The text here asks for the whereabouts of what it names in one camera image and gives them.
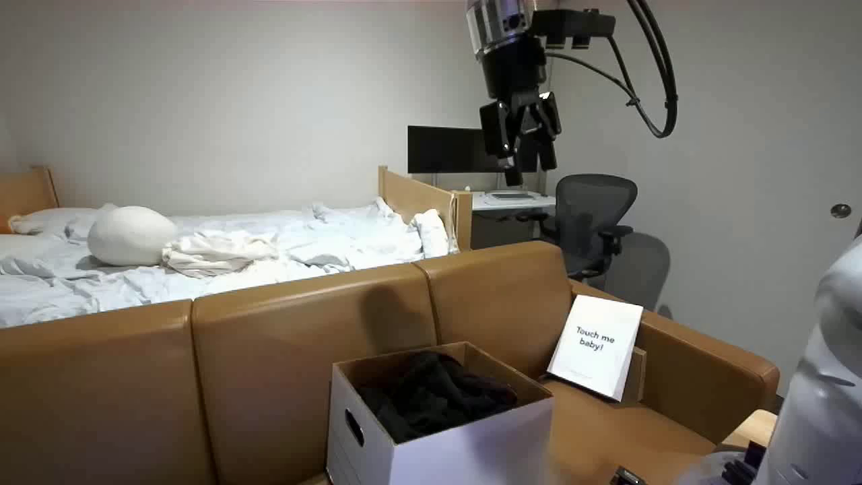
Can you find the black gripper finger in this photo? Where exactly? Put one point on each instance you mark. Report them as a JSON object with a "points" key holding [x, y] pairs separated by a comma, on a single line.
{"points": [[549, 125], [495, 130]]}

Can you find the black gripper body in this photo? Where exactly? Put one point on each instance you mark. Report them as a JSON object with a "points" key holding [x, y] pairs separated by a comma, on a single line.
{"points": [[516, 70]]}

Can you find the white paper sheet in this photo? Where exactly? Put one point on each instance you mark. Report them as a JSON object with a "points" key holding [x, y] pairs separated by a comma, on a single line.
{"points": [[597, 344]]}

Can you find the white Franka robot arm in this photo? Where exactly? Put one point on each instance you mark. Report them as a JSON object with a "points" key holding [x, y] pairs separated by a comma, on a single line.
{"points": [[837, 378]]}

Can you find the white cardboard storage box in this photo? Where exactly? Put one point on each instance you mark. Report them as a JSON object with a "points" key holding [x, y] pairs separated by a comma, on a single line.
{"points": [[468, 448]]}

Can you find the black computer monitor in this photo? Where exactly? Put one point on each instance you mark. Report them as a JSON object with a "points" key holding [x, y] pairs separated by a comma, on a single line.
{"points": [[449, 148]]}

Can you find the grey keyboard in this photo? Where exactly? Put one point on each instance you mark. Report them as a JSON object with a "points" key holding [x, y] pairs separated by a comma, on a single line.
{"points": [[512, 191]]}

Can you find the black mesh office chair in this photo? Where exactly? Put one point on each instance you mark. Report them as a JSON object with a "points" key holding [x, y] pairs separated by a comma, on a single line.
{"points": [[588, 215]]}

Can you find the bed with white sheets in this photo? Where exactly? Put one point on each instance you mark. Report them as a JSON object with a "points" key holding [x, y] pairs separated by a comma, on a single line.
{"points": [[297, 246]]}

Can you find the black clothing pile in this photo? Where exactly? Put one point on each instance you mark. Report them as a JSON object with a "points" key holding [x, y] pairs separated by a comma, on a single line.
{"points": [[433, 394]]}

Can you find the cream crumpled cloth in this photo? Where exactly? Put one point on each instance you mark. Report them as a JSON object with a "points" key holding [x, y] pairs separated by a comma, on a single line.
{"points": [[217, 252]]}

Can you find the light wooden side table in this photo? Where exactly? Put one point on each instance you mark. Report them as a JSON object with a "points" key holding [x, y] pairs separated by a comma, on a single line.
{"points": [[753, 429]]}

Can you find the round white cushion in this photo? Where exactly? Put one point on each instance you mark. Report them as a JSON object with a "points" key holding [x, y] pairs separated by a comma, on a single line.
{"points": [[131, 234]]}

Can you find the flat white pillow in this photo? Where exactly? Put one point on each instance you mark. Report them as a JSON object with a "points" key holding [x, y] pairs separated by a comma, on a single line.
{"points": [[50, 218]]}

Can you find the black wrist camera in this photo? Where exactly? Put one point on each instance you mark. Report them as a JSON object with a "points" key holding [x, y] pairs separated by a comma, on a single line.
{"points": [[574, 25]]}

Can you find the wooden bed frame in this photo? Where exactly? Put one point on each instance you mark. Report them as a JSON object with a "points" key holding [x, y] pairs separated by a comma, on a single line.
{"points": [[414, 191]]}

